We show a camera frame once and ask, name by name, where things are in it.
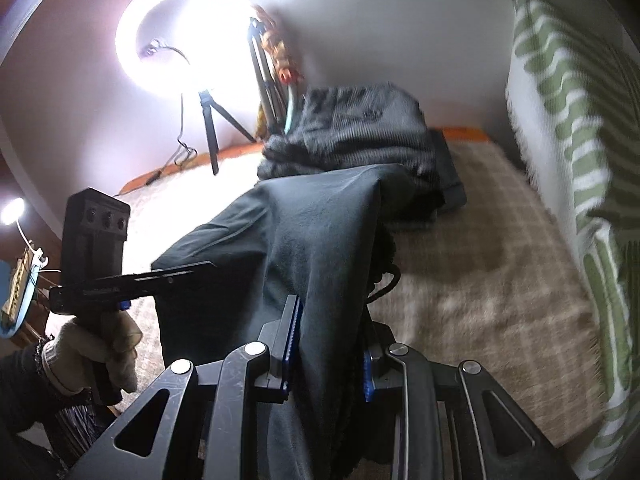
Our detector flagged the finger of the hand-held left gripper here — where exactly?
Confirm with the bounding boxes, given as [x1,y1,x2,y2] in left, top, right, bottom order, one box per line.
[112,261,217,312]

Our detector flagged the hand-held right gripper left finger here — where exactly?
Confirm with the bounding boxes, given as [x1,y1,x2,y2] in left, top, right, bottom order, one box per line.
[67,296,306,480]

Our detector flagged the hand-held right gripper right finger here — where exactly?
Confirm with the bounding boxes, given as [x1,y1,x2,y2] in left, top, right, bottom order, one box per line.
[357,321,572,480]

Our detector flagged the dark grey pants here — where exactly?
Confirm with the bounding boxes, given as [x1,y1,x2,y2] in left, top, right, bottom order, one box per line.
[150,162,449,480]

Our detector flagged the person's left forearm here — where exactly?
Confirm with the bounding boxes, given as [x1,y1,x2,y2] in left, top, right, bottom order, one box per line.
[0,336,71,480]

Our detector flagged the person's left hand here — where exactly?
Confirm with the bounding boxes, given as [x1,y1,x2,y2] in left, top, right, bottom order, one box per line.
[42,316,145,397]

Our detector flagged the small round lamp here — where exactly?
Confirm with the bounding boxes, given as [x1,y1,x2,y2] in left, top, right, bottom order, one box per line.
[0,197,49,267]

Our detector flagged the blue curved object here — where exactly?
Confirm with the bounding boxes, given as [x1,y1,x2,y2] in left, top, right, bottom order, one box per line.
[0,259,41,339]

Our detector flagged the beige plaid blanket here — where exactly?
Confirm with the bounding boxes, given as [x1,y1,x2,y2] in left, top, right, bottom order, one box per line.
[120,142,609,480]

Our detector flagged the short black tripod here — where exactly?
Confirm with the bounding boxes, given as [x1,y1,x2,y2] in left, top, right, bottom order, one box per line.
[196,89,257,177]

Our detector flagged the dark shiny plastic bag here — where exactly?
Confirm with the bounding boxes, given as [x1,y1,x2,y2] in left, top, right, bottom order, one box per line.
[49,399,118,467]

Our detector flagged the hanging orange bead decoration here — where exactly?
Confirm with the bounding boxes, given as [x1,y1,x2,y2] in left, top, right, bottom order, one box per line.
[252,4,307,136]

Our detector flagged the orange bed edge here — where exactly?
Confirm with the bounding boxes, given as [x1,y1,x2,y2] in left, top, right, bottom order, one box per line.
[119,126,492,197]

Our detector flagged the green leaf print throw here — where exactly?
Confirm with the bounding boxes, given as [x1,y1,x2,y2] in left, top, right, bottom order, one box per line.
[505,0,640,480]

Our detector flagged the black ring light cable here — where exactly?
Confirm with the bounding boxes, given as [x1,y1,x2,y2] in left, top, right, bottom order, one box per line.
[144,42,199,187]

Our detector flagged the white ring light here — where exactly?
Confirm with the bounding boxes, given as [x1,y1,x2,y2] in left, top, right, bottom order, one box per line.
[115,0,262,107]

